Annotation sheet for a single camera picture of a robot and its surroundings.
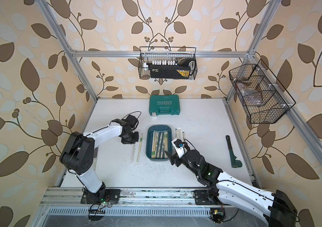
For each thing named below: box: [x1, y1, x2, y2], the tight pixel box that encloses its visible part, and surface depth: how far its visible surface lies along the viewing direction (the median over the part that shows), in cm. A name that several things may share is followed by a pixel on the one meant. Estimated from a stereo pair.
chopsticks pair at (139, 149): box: [135, 134, 144, 165], surface depth 92 cm
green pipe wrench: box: [225, 134, 243, 168], surface depth 89 cm
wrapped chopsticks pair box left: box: [151, 130, 163, 159], surface depth 95 cm
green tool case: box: [148, 94, 181, 116], surface depth 114 cm
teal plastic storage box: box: [145, 124, 173, 162], surface depth 96 cm
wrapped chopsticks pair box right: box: [159, 131, 169, 159], surface depth 95 cm
